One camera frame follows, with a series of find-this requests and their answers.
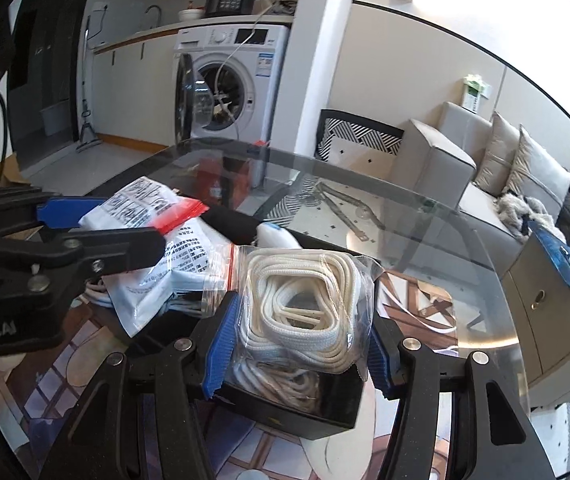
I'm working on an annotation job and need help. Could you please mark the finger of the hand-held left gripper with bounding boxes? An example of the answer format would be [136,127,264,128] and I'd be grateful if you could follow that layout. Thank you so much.
[0,187,106,236]
[0,227,167,282]

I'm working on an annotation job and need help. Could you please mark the white power cable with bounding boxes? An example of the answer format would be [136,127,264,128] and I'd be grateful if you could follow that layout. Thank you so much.
[215,0,276,136]

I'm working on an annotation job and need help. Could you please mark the white packets zip bag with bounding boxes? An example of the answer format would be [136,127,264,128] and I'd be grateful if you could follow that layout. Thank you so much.
[78,176,238,338]

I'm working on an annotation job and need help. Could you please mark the beige sofa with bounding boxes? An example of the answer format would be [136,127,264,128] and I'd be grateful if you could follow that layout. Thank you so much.
[400,101,570,281]

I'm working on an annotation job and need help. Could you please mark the grey bin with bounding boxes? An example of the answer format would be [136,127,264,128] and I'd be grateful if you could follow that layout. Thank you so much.
[40,102,71,136]

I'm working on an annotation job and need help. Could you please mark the white wall panel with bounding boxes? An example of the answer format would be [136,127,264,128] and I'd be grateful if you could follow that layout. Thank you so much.
[460,74,492,113]

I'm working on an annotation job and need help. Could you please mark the printed table mat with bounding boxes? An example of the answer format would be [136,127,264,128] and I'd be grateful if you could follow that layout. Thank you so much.
[0,270,520,480]

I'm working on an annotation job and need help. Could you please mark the grey furry cloth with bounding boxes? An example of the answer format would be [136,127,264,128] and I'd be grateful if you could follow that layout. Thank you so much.
[495,192,546,238]

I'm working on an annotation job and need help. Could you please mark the floor mop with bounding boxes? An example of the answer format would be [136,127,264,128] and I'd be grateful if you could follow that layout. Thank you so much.
[76,15,102,153]

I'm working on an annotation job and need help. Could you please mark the beige pillow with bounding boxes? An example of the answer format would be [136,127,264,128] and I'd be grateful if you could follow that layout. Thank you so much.
[474,111,520,196]

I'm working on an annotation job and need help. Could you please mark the tangled cables pile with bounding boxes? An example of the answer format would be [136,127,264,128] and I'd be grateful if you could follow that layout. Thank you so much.
[265,0,298,17]

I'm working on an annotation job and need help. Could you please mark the white kitchen counter cabinet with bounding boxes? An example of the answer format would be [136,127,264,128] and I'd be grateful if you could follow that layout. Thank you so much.
[92,27,181,141]

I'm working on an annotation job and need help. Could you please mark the white rope zip bag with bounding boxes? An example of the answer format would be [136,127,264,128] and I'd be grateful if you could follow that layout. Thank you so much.
[202,245,386,378]

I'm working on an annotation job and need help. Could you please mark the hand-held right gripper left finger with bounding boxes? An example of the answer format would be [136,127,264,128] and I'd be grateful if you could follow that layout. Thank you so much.
[38,292,241,480]

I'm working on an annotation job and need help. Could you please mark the blue flat package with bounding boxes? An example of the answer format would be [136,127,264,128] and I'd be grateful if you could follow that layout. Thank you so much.
[527,222,570,296]

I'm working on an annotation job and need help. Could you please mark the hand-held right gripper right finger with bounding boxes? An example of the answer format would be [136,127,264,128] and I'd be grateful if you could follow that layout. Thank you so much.
[367,317,556,480]

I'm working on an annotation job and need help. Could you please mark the white washing machine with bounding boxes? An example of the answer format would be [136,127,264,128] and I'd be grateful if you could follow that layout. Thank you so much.
[172,22,291,143]

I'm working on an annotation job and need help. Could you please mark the beige side cabinet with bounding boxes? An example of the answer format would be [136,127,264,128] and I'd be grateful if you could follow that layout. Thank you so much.
[497,232,570,401]

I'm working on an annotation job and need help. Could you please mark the grey pillow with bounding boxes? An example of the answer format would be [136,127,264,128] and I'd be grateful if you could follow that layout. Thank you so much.
[502,125,570,211]

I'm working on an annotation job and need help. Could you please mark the black cardboard box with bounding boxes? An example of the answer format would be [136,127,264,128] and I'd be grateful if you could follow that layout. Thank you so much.
[185,207,401,442]

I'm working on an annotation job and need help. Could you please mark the black cable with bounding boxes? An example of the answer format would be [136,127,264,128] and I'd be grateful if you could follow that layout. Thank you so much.
[0,90,13,188]

